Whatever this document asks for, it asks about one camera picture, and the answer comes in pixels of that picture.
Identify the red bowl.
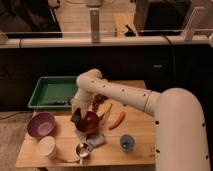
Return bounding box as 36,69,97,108
75,111,99,134

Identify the blue grey cloth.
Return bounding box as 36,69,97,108
76,131,106,148

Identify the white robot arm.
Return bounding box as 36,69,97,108
73,69,211,171

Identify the purple bowl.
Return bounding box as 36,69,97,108
27,112,56,138

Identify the dark tool in tray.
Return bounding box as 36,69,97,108
43,99,71,105

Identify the yellow banana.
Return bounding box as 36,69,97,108
100,103,113,125

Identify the bunch of dark grapes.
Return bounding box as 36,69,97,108
92,94,107,112

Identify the metal measuring scoop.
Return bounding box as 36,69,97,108
68,143,91,164

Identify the green plastic tray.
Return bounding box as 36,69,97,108
28,76,78,111

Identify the white cup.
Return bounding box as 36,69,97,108
37,136,57,159

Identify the orange carrot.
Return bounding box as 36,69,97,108
108,111,126,130

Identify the blue cup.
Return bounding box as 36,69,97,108
120,134,135,152

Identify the black monitor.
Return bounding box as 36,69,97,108
137,0,191,36

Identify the white vertical post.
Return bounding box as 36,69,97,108
90,8,100,43

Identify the white angled post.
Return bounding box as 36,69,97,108
182,7,205,41

